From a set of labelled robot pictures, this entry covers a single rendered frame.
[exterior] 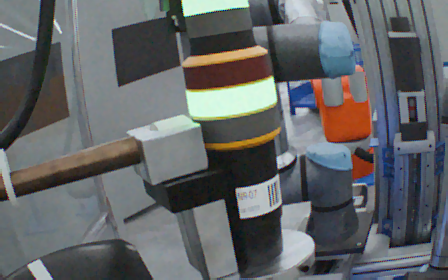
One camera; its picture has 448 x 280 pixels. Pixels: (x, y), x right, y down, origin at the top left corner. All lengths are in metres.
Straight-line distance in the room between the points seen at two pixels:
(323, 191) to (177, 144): 0.92
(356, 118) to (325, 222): 3.18
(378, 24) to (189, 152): 1.02
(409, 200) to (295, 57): 0.78
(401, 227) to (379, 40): 0.52
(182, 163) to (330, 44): 0.38
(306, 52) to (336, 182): 0.59
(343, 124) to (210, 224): 4.07
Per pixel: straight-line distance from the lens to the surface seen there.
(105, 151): 0.23
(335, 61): 0.59
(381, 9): 1.23
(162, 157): 0.23
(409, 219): 1.31
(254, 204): 0.26
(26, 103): 0.23
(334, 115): 4.28
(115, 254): 0.43
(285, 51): 0.59
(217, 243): 0.26
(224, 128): 0.24
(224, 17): 0.24
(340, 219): 1.17
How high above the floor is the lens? 1.60
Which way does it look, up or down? 13 degrees down
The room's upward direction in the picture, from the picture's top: 10 degrees counter-clockwise
